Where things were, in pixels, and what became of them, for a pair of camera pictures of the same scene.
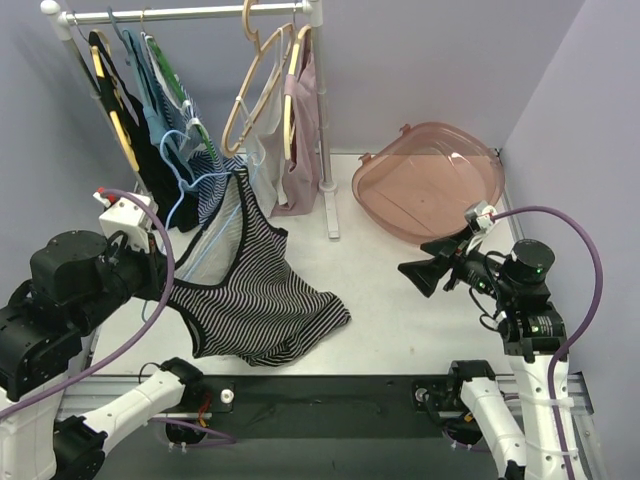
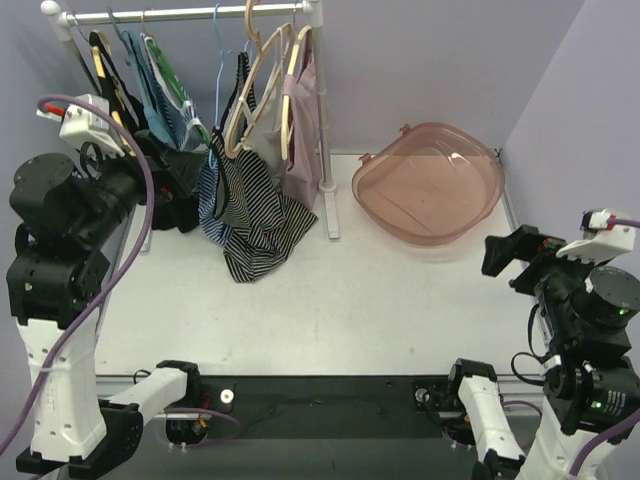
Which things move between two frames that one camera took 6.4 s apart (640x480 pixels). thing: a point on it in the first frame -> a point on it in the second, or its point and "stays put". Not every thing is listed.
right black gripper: [451, 267] -> [523, 253]
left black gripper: [151, 273] -> [151, 163]
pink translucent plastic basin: [416, 189] stays put
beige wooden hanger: [287, 152] stays put
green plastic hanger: [172, 79] stays put
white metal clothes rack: [61, 22] stays put
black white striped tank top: [261, 311] -> [264, 227]
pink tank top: [302, 194] stays put
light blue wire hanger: [183, 184] -> [221, 56]
